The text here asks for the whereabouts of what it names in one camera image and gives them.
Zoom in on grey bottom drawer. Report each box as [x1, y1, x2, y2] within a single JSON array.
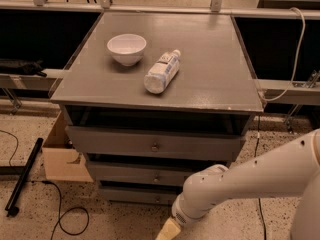
[[100, 188, 177, 205]]

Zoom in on grey drawer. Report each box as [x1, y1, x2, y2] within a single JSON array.
[[66, 126, 245, 161], [87, 159, 227, 186], [100, 188, 177, 205]]

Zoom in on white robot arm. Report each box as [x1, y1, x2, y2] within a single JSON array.
[[156, 129, 320, 240]]

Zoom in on grey middle drawer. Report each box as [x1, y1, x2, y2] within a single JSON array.
[[87, 159, 227, 186]]

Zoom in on grey top drawer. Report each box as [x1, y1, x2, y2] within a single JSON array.
[[66, 126, 245, 161]]

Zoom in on grey drawer cabinet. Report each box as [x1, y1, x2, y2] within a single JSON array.
[[52, 12, 263, 195]]

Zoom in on cardboard box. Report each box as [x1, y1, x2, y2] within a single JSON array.
[[42, 113, 93, 182]]

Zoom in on white plastic bottle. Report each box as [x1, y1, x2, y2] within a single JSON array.
[[144, 50, 181, 94]]

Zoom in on black metal bar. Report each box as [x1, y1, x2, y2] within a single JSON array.
[[5, 138, 43, 217]]

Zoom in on white ceramic bowl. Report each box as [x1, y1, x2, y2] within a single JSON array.
[[107, 34, 147, 66]]

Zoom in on black floor cable left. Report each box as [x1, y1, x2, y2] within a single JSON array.
[[31, 179, 90, 240]]

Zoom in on black floor cable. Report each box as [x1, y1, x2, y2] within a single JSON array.
[[31, 179, 90, 240], [253, 115, 268, 240]]

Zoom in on black floor cable right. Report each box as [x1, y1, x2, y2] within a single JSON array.
[[253, 115, 268, 240]]

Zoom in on white cable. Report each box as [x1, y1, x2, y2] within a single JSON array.
[[258, 7, 307, 103]]

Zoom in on metal frame rail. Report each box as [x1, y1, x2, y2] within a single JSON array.
[[0, 69, 68, 91]]

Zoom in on black cloth on rail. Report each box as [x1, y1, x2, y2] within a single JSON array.
[[0, 59, 47, 77]]

